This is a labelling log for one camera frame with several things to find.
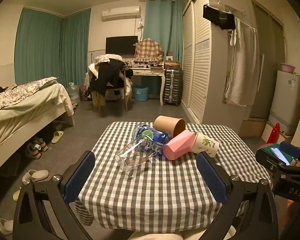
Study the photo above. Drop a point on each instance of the grey checkered tablecloth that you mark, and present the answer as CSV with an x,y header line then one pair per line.
x,y
155,195

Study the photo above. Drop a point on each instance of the black jacket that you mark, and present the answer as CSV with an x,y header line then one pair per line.
x,y
110,76

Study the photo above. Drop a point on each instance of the silver suitcase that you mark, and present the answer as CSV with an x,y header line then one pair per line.
x,y
172,87

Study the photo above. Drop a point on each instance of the plaid cloth cover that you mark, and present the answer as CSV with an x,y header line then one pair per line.
x,y
148,50

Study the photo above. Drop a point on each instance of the grey sneaker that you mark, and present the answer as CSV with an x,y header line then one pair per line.
x,y
33,152
41,144

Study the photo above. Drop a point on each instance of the blue plastic bottle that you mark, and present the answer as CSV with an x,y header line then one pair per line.
x,y
152,138

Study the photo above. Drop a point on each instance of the pink basin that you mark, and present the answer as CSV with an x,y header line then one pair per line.
x,y
287,67

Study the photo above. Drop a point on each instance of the white slipper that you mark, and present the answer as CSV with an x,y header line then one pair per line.
x,y
17,194
36,175
5,226

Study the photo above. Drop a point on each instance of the bed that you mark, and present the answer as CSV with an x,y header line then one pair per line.
x,y
27,120

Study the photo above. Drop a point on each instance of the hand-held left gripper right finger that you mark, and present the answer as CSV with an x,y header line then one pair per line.
x,y
211,177

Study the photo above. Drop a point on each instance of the white hanging towel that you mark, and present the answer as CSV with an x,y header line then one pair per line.
x,y
242,67

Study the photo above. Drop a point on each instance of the cardboard box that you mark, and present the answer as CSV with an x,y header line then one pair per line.
x,y
251,128

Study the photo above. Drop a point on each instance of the patterned quilt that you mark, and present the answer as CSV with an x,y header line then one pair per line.
x,y
17,95

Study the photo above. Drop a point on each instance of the white paper cup green print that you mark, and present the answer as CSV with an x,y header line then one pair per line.
x,y
205,145

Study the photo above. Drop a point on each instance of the smartphone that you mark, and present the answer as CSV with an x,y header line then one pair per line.
x,y
280,155

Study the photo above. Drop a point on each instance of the white air conditioner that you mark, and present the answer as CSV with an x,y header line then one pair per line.
x,y
121,13

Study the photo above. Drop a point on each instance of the wooden chair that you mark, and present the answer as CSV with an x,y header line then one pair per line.
x,y
125,97

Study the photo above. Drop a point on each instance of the large water jug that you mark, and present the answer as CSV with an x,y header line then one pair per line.
x,y
73,93

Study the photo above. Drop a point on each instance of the clear glass cup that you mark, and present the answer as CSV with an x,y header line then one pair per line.
x,y
133,158

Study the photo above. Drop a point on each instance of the yellow slipper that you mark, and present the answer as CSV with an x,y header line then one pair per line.
x,y
57,137

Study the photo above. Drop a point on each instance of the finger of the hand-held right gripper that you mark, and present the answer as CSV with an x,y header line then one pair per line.
x,y
266,158
291,149

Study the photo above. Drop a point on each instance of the red bottle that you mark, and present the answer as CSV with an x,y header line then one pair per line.
x,y
273,133

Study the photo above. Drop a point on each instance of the white louvered wardrobe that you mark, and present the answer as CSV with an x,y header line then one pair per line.
x,y
202,62

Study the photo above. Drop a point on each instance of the brown box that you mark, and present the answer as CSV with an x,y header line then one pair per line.
x,y
172,65

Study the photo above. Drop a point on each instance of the black television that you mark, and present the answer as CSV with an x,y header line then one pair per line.
x,y
121,45

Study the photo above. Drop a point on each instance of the black hanging garment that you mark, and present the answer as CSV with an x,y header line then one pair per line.
x,y
218,17

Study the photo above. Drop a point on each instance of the brown paper cup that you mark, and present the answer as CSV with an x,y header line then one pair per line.
x,y
168,126

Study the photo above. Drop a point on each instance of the blue laundry basket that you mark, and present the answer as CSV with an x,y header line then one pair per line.
x,y
141,93

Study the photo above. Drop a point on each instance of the green curtain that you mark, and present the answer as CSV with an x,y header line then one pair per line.
x,y
37,47
163,22
76,47

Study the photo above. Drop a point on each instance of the white desk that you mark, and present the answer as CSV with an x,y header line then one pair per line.
x,y
150,73

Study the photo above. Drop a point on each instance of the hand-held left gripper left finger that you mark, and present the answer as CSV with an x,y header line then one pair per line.
x,y
80,177

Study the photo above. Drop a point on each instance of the patterned bag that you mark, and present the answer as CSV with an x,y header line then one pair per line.
x,y
83,93

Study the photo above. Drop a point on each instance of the small white fridge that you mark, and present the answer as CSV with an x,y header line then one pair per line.
x,y
286,100

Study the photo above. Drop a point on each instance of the pink faceted cup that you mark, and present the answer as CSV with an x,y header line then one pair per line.
x,y
177,146

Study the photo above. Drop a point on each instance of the green book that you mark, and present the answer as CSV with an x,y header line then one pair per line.
x,y
270,148

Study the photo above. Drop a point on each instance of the pale checkered cloth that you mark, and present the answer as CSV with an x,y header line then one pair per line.
x,y
106,58

